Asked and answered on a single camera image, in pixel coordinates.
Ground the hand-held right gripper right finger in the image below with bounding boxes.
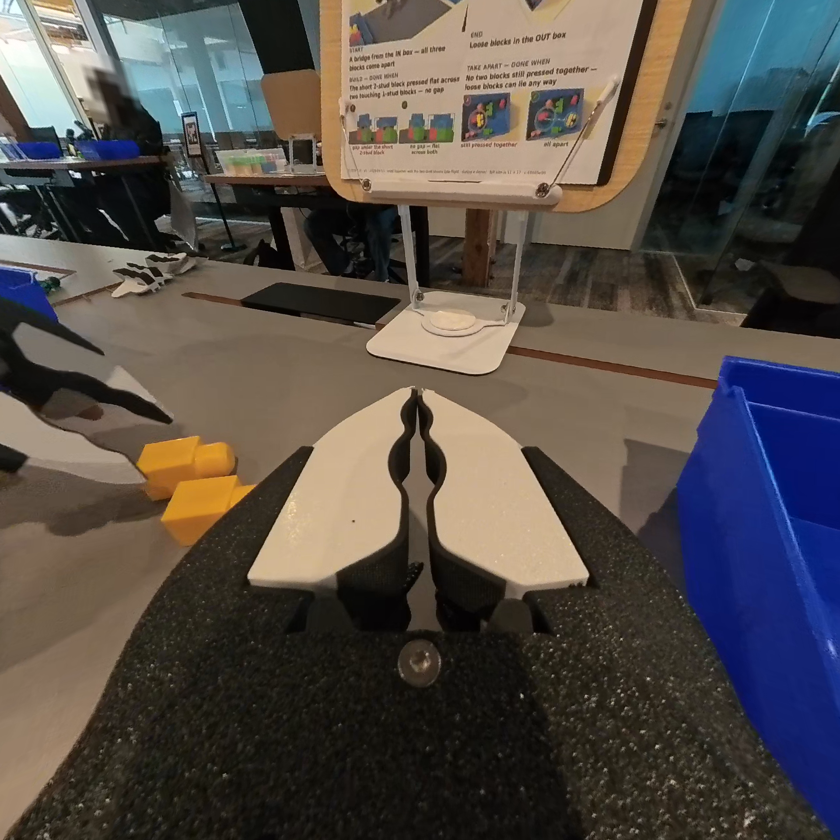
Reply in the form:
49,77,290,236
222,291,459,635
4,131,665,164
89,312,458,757
410,387,592,624

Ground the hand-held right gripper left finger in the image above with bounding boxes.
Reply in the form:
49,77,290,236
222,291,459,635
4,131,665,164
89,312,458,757
247,386,424,624

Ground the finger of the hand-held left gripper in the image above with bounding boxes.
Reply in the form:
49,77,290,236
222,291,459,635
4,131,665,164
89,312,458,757
36,364,175,426
0,392,148,487

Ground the blue plastic bin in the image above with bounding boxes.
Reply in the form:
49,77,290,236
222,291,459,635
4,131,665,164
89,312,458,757
0,266,60,326
676,356,840,834

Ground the clear box of coloured blocks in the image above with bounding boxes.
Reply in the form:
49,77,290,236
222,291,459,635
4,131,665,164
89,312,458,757
217,147,290,177

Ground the pile of white black parts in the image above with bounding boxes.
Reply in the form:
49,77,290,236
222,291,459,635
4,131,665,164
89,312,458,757
112,251,198,299

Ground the instruction sheet on stand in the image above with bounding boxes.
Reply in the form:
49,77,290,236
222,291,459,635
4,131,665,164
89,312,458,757
320,0,693,376

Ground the wooden background table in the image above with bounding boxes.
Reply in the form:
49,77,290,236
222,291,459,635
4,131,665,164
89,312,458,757
0,156,172,244
205,172,431,284

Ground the black rectangular mat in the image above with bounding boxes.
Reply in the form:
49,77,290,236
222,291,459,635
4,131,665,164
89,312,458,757
241,282,401,326

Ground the tan board panel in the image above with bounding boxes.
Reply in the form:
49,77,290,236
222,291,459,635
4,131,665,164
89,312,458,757
261,69,322,139

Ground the dark chair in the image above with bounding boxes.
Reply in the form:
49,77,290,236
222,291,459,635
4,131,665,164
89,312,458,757
742,259,840,336

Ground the printed instruction sheet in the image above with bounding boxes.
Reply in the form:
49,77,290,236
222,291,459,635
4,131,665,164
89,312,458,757
340,0,647,188

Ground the wooden post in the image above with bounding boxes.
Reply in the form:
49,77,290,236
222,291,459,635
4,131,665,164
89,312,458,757
465,210,500,286

